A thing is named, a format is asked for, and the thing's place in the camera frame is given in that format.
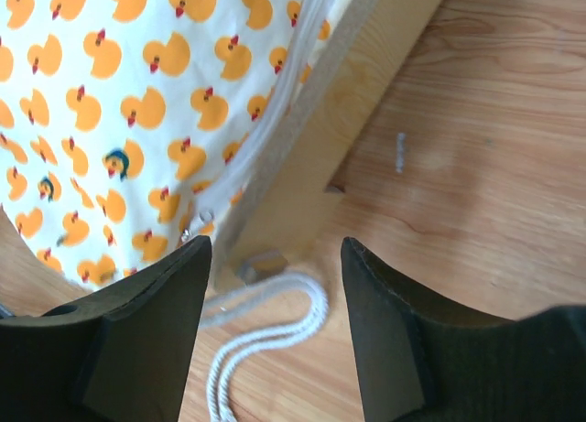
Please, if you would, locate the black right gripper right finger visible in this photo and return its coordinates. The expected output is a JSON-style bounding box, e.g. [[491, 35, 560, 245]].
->
[[341, 237, 585, 421]]

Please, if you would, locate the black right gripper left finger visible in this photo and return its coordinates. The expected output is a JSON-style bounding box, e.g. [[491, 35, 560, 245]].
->
[[1, 236, 212, 421]]

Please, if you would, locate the duck print bed cover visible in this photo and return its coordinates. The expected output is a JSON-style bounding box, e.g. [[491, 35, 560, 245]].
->
[[1, 0, 349, 296]]

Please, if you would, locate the wooden pet bed frame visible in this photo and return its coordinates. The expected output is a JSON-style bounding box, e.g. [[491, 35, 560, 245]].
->
[[210, 0, 442, 291]]

